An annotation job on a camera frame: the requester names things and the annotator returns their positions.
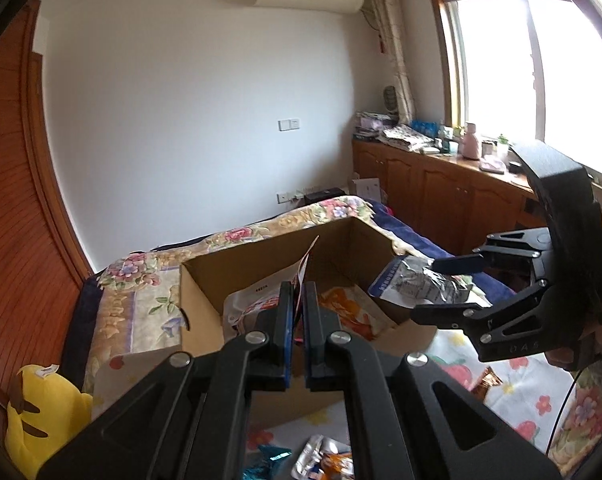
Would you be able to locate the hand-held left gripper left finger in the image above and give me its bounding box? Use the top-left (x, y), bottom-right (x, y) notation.
top-left (36, 281), bottom-right (294, 480)

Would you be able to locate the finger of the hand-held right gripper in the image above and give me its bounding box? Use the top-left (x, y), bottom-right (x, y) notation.
top-left (410, 277), bottom-right (556, 363)
top-left (431, 227), bottom-right (554, 276)

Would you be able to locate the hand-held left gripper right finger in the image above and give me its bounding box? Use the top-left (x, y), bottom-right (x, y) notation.
top-left (303, 281), bottom-right (564, 480)

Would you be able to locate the white cartoon snack packet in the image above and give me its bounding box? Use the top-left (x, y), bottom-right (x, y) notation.
top-left (223, 260), bottom-right (302, 341)

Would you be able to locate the orange brown snack packet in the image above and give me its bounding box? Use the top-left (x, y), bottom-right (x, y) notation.
top-left (318, 286), bottom-right (399, 343)

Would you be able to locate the cardboard box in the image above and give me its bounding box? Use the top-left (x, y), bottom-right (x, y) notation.
top-left (180, 216), bottom-right (438, 428)

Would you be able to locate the large silver snack packet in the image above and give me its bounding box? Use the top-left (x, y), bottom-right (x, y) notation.
top-left (367, 255), bottom-right (492, 311)

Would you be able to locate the person's right hand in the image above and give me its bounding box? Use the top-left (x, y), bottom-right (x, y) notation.
top-left (546, 327), bottom-right (602, 373)

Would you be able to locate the copper foil snack wrapper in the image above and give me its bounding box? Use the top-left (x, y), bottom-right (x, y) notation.
top-left (468, 366), bottom-right (504, 401)

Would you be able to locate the strawberry print tablecloth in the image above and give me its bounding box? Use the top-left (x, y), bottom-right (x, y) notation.
top-left (94, 325), bottom-right (582, 480)

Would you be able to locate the wooden cabinet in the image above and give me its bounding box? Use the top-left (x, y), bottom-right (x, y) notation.
top-left (352, 137), bottom-right (602, 261)

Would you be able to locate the small silver snack packet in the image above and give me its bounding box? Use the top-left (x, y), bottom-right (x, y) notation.
top-left (291, 435), bottom-right (349, 478)

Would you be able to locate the teal snack packet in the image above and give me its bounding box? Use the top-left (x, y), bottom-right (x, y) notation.
top-left (243, 444), bottom-right (294, 480)

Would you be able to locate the pink bottle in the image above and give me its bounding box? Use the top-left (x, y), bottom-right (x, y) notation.
top-left (459, 122), bottom-right (480, 161)

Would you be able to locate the folded printed cloth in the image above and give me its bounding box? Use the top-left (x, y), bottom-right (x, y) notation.
top-left (381, 124), bottom-right (439, 152)

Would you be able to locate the white carton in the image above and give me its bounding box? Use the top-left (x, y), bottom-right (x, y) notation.
top-left (352, 177), bottom-right (382, 206)

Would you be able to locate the stack of small boxes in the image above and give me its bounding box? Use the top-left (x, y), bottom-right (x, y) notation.
top-left (353, 111), bottom-right (397, 141)

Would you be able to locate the window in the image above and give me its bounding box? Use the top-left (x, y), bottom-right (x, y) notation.
top-left (423, 0), bottom-right (602, 201)

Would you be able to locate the patterned curtain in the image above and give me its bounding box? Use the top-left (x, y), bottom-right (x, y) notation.
top-left (363, 0), bottom-right (416, 126)

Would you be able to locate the yellow plush toy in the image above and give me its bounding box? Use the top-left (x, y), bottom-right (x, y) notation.
top-left (4, 364), bottom-right (94, 480)

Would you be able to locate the wooden slatted wardrobe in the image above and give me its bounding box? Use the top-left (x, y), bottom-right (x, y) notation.
top-left (0, 0), bottom-right (94, 461)

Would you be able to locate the black cable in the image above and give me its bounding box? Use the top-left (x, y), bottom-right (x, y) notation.
top-left (545, 367), bottom-right (580, 461)

